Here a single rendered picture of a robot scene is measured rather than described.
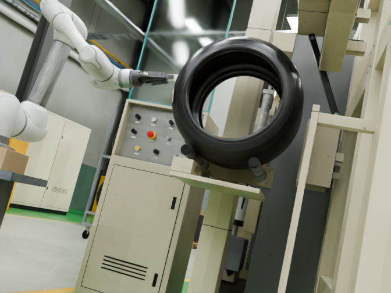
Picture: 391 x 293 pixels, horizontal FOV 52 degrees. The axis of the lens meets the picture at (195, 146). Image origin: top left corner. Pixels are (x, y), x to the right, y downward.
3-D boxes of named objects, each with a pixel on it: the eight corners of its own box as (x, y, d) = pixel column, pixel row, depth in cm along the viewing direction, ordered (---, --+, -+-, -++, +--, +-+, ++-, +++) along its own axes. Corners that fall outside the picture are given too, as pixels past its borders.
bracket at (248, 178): (191, 172, 198) (195, 153, 199) (270, 189, 187) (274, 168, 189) (189, 171, 194) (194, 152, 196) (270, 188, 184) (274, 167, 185)
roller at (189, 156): (196, 164, 195) (203, 157, 195) (203, 170, 194) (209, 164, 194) (177, 149, 162) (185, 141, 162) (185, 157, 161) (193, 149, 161)
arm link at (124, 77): (127, 73, 194) (138, 73, 193) (124, 90, 192) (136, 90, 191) (119, 65, 186) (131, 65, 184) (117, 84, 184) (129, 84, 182)
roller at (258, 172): (253, 177, 188) (258, 169, 188) (261, 182, 186) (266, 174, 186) (245, 164, 154) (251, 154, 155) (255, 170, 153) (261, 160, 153)
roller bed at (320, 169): (295, 186, 197) (306, 129, 202) (326, 193, 193) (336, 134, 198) (295, 181, 178) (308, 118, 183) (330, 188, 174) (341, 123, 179)
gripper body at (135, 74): (131, 67, 184) (149, 67, 182) (137, 74, 192) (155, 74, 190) (128, 82, 183) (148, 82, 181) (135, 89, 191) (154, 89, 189)
